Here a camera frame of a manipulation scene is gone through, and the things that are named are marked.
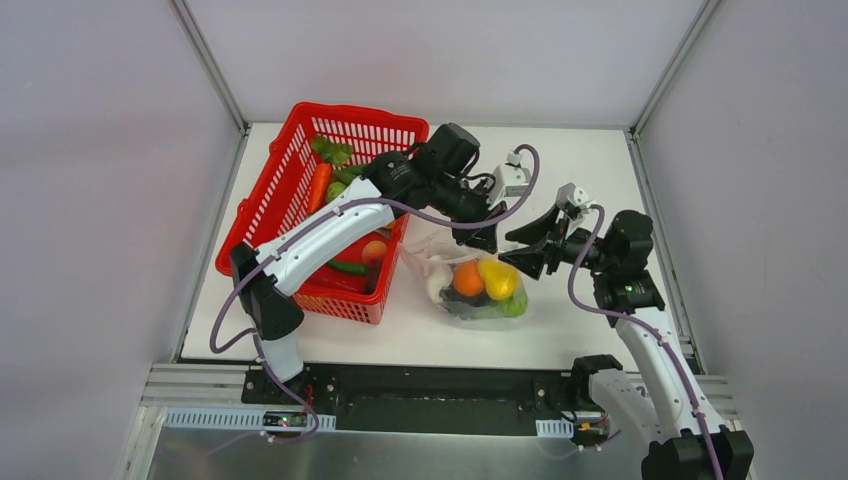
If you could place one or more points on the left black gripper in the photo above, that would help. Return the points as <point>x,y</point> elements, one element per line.
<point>482,221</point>

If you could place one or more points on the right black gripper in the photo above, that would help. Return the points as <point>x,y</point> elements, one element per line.
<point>553,240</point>

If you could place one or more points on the yellow bell pepper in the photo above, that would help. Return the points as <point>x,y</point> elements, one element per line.
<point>500,280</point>

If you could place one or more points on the clear zip top bag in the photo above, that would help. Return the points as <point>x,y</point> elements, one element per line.
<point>440,247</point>

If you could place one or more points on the white garlic bulb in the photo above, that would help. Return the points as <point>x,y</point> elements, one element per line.
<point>438,276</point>

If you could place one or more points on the green cabbage ball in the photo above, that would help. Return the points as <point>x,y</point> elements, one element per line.
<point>515,306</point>

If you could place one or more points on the black grape bunch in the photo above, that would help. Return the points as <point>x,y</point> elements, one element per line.
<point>476,307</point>

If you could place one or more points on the red plastic basket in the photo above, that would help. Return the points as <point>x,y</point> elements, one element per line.
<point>277,202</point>

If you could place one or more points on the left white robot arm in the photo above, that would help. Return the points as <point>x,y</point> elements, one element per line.
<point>430,174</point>

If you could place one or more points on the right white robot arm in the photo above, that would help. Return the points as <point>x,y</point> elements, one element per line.
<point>670,421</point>

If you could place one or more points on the peach fruit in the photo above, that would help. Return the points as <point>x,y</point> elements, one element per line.
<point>374,253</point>

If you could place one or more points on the red chili pepper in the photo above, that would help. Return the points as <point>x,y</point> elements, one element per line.
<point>329,278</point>

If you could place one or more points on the green chili pepper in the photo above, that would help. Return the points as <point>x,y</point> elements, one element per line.
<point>349,268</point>

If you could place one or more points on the long green cucumber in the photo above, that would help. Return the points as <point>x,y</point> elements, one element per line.
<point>345,176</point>

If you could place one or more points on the orange carrot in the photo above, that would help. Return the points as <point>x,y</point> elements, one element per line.
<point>321,178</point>

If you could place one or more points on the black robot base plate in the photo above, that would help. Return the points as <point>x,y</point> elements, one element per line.
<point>403,399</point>

